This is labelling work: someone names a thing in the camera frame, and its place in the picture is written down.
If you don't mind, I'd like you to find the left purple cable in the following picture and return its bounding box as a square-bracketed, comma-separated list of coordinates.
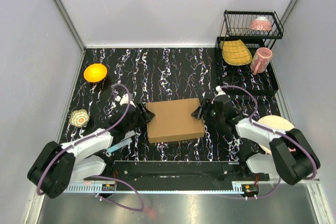
[36, 84, 145, 211]

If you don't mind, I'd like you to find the yellow woven plate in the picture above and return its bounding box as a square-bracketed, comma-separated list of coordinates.
[220, 40, 253, 66]

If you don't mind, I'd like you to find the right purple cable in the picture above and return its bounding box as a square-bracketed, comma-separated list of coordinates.
[216, 85, 321, 200]

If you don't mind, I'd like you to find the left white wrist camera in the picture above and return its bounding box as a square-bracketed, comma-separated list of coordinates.
[114, 93, 134, 106]

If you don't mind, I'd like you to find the small floral patterned bowl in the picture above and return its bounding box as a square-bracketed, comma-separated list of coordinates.
[69, 109, 90, 127]

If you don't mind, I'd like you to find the blue marker pen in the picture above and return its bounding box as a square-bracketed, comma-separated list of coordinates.
[107, 138, 132, 154]

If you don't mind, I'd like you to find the black wire dish rack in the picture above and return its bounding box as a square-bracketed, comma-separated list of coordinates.
[215, 10, 284, 97]

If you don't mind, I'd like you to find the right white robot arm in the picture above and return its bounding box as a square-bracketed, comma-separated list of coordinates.
[191, 94, 320, 185]

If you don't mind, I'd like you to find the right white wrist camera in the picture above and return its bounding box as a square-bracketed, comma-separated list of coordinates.
[214, 86, 226, 99]

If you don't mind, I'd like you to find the purple cable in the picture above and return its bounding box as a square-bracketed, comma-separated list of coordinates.
[216, 85, 321, 200]
[36, 84, 145, 211]

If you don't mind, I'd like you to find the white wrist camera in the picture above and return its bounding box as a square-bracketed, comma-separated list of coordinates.
[214, 86, 226, 99]
[114, 93, 134, 106]

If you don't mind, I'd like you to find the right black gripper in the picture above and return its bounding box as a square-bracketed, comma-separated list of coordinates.
[191, 98, 225, 125]

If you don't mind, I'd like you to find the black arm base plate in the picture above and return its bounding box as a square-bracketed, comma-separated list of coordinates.
[83, 160, 270, 192]

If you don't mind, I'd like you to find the pink round plate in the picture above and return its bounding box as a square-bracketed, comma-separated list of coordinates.
[256, 115, 295, 155]

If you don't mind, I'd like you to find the black marble table mat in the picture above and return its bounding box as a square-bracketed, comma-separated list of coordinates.
[52, 47, 305, 162]

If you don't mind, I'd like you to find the brown cardboard box sheet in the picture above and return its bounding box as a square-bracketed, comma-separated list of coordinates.
[146, 98, 205, 143]

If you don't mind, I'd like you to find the pink mug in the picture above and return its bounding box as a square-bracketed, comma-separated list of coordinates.
[250, 47, 273, 75]

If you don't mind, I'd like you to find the pink patterned bowl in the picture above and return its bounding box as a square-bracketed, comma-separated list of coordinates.
[249, 16, 272, 31]

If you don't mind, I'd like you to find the orange bowl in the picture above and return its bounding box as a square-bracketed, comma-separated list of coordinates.
[83, 63, 108, 83]

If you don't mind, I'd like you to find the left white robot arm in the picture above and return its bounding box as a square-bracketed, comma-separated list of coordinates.
[27, 103, 155, 198]

